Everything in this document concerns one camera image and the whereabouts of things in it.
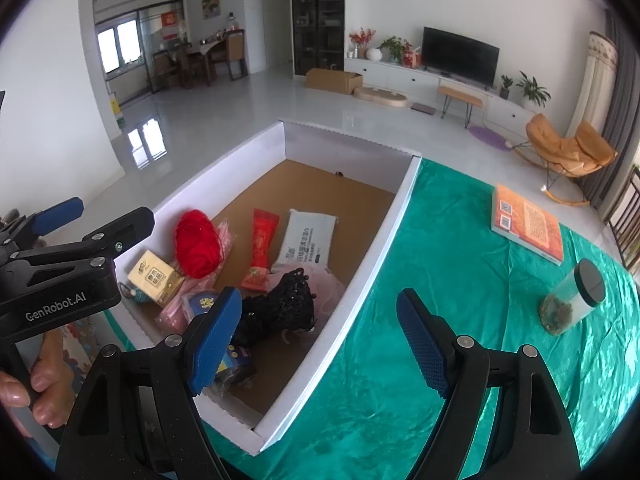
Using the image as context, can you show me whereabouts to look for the white wet wipes pack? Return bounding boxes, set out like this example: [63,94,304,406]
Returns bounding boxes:
[270,208,340,274]

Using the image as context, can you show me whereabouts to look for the orange lounge chair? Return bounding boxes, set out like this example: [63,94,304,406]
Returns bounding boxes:
[510,112,619,207]

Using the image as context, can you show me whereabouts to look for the wooden dining table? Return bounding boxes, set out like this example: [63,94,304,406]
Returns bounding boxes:
[192,40,231,86]

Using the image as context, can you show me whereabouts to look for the red yarn ball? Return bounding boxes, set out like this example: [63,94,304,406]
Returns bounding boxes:
[174,209,221,279]

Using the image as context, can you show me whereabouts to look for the white cardboard box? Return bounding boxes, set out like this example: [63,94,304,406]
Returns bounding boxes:
[106,120,423,457]

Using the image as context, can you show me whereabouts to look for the wooden dining chair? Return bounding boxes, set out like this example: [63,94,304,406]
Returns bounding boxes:
[152,49,181,92]
[223,29,249,81]

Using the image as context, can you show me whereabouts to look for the pink mesh bath pouf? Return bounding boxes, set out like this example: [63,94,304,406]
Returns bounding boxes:
[270,264,347,333]

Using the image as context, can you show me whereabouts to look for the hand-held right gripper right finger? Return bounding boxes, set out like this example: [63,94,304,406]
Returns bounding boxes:
[396,288,581,480]

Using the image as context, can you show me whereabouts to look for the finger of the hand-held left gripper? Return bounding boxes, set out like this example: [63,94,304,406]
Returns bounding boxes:
[10,206,156,286]
[0,197,85,252]

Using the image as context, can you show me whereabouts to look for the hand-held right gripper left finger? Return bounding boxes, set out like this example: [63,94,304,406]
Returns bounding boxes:
[54,286,244,480]

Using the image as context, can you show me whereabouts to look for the small beige box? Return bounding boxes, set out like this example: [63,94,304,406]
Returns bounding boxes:
[126,249,184,307]

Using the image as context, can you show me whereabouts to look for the wooden slatted chair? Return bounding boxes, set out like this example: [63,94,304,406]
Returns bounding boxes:
[607,164,640,273]

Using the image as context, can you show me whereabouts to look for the grey curtain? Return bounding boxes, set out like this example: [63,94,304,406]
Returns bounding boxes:
[582,7,640,211]

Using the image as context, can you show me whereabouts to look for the red flower bouquet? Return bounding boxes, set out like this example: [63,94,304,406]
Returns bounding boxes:
[348,27,377,59]

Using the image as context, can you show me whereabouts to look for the black television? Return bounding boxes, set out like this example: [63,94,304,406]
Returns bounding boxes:
[421,26,500,86]

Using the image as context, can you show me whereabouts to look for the green satin tablecloth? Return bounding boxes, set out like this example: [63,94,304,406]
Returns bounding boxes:
[107,157,640,480]

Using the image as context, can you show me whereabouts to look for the blue yellow trash bag pack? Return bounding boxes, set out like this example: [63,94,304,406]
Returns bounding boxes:
[182,290,258,396]

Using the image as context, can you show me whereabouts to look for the person's left hand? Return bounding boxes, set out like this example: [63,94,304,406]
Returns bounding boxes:
[0,344,76,429]

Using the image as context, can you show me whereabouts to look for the clear jar black lid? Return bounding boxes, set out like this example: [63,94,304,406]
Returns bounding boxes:
[539,258,607,335]

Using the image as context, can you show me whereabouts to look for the dark glass display cabinet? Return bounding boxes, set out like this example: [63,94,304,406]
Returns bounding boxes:
[290,0,346,77]

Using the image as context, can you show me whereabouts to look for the orange book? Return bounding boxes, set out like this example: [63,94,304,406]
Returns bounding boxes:
[490,183,565,266]

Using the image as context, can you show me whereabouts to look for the wooden bench black legs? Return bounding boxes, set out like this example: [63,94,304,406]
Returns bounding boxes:
[437,85,485,128]

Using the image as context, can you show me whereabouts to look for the covered standing air conditioner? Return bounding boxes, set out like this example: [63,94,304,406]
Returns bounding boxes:
[570,30,621,137]

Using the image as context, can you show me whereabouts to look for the large potted plant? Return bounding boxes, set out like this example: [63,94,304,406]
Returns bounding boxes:
[515,70,552,109]

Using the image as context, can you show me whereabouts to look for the purple floor mat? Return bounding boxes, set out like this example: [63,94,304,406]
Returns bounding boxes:
[467,125,512,150]

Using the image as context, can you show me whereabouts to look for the white TV cabinet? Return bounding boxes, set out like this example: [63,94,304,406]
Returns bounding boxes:
[344,56,538,133]

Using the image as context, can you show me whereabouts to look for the beige oval cat scratcher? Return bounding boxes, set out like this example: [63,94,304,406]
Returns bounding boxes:
[353,86,409,109]

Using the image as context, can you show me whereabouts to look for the brown cardboard box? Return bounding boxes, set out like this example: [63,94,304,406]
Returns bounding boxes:
[305,67,364,96]

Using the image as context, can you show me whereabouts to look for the red foil packet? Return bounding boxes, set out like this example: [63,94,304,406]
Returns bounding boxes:
[240,208,281,293]

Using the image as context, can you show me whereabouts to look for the green leafy plant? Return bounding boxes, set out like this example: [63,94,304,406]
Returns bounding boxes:
[379,36,413,64]

